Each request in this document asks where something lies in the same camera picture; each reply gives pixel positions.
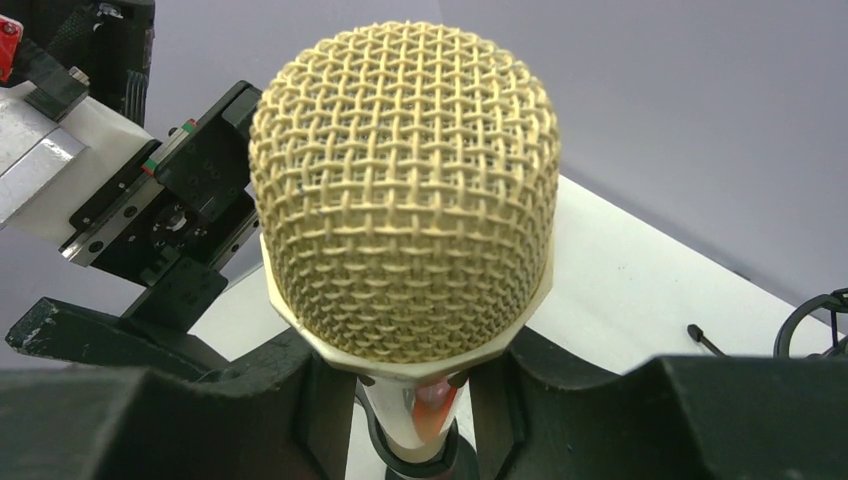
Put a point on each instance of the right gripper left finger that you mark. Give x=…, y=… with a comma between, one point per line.
x=279, y=412

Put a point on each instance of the tripod shock mount stand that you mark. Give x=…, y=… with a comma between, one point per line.
x=835, y=304

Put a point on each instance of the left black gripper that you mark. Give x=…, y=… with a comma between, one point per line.
x=169, y=220

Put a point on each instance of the clip mic stand round base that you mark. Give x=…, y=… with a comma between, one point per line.
x=414, y=429

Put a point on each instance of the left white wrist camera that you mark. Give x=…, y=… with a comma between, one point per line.
x=50, y=169

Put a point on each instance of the cream white microphone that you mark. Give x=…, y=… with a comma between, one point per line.
x=406, y=180

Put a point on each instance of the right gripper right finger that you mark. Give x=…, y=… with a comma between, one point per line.
x=540, y=412

